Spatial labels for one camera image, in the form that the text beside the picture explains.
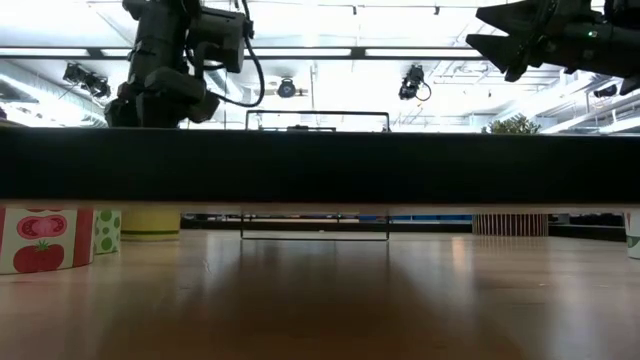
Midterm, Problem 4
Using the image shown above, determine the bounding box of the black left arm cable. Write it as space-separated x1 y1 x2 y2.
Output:
183 0 267 109

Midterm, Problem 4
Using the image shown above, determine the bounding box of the green dotted peas can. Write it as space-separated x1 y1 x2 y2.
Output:
93 209 123 256

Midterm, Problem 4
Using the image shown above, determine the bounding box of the black aluminium rig frame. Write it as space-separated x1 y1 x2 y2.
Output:
0 45 640 241

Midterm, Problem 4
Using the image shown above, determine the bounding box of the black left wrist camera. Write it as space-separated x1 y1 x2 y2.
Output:
187 5 255 75

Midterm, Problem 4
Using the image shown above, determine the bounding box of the tomato print can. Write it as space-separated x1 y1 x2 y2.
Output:
0 207 96 276

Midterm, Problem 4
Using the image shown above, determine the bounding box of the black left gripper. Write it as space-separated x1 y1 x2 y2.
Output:
103 27 222 129

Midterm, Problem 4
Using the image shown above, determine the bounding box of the peaches label can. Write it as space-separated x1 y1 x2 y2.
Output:
120 209 183 243

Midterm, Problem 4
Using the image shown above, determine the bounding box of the corn picture can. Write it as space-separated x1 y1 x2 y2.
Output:
623 209 640 261

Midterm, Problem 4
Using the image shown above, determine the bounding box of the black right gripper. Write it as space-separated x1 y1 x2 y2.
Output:
464 0 640 84

